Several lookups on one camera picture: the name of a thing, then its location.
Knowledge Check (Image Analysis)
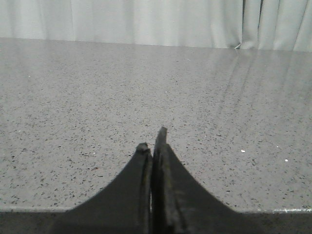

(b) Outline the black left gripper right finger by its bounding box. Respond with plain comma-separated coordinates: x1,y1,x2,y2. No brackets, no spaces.
152,127,262,234

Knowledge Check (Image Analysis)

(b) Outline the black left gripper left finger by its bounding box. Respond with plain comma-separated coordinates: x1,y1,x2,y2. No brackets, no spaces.
50,143,152,234

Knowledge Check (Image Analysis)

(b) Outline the white curtain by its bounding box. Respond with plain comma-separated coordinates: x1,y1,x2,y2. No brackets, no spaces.
0,0,312,52

